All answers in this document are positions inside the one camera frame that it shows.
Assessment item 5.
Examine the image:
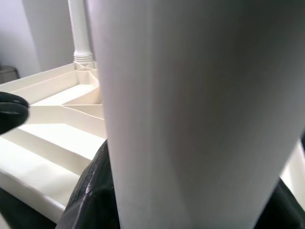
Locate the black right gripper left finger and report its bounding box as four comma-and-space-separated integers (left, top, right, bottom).
56, 140, 120, 229

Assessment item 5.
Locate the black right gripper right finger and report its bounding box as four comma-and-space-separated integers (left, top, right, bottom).
262, 178, 305, 229

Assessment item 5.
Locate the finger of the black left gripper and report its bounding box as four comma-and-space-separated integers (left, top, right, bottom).
0, 103, 31, 135
0, 92, 30, 106

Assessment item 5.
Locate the white plastic children table top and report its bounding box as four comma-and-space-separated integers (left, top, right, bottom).
0, 61, 305, 225

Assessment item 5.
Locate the white plastic table leg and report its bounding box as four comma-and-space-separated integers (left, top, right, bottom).
68, 0, 95, 66
85, 0, 305, 229

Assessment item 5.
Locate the black table cloth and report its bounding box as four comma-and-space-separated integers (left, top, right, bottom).
0, 187, 60, 229

